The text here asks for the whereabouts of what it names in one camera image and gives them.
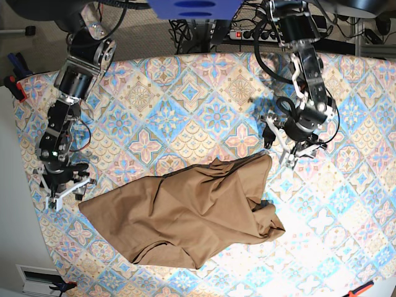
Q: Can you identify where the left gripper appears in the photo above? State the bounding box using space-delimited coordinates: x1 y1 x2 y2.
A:
260 97 336 152

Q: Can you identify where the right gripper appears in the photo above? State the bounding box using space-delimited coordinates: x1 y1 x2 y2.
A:
33 163 96 201

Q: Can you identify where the brown t-shirt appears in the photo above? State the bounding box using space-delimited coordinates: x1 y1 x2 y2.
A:
79 152 285 269

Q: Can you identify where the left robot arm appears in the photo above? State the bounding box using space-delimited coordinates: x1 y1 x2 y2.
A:
253 1 339 157

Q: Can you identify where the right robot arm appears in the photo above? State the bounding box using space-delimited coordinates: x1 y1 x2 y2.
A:
34 2 116 210

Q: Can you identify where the white floor vent box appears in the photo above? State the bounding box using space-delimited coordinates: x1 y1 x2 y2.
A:
16 264 62 296

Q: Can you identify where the blue black clamp bottom left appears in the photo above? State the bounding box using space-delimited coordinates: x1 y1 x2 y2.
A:
49 281 77 294

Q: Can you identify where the red black clamp left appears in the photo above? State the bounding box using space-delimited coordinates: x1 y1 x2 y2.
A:
3 75 27 103

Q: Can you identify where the patterned tablecloth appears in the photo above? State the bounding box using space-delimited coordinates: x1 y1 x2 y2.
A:
13 53 395 296

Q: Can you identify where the white power strip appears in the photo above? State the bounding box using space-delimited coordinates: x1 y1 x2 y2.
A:
228 29 277 43

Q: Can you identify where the blue clamp upper left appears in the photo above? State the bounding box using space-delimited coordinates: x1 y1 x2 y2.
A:
7 52 33 80

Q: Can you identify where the orange clamp bottom right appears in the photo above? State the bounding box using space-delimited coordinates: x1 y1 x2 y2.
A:
346 280 374 297

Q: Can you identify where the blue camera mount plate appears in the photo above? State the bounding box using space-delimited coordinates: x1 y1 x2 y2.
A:
147 0 243 20

